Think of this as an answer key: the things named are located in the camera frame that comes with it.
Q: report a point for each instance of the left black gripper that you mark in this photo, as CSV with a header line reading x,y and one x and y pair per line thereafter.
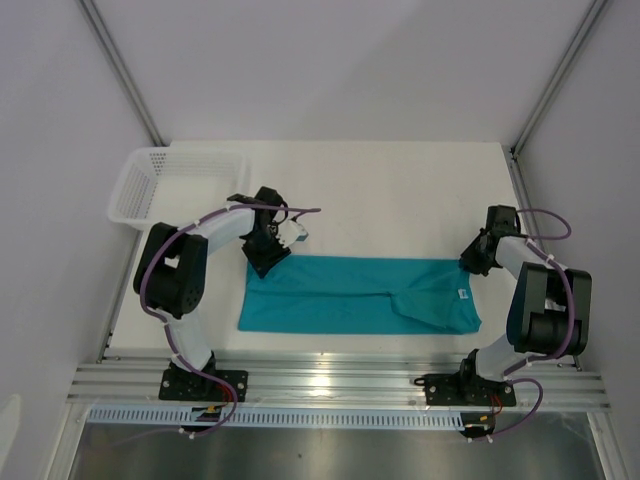
x,y
263,263

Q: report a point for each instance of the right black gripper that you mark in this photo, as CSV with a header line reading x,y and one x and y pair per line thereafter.
x,y
468,261

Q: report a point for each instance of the teal t-shirt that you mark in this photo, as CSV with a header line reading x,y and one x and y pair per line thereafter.
x,y
330,295

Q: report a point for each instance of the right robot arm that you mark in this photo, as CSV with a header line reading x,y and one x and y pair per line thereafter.
x,y
548,317

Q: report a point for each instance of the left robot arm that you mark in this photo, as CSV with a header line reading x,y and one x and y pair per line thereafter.
x,y
171,275

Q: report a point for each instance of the white plastic basket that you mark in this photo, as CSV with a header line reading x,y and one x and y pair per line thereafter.
x,y
175,185

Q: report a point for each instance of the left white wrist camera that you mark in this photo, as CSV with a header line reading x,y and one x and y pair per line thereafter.
x,y
289,232

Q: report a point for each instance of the right side aluminium rail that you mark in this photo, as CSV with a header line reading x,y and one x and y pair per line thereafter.
x,y
531,230

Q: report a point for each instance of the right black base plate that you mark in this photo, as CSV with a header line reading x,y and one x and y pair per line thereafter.
x,y
457,390

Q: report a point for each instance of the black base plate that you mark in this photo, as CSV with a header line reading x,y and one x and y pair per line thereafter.
x,y
180,385
457,390

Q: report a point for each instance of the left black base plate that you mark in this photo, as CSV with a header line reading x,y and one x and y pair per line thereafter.
x,y
180,385

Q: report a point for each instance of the left side aluminium rail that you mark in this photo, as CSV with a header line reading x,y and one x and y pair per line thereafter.
x,y
121,289

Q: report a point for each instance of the white slotted cable duct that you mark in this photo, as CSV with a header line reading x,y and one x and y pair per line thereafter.
x,y
278,417

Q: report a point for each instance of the aluminium mounting rail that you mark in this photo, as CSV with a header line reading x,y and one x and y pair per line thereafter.
x,y
324,380

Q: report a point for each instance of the right aluminium frame post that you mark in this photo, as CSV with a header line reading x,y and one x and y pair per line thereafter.
x,y
567,61

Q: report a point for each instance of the aluminium frame post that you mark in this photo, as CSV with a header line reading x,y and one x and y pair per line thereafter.
x,y
567,61
108,46

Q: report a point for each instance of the left aluminium frame post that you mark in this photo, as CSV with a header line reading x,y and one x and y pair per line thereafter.
x,y
108,46

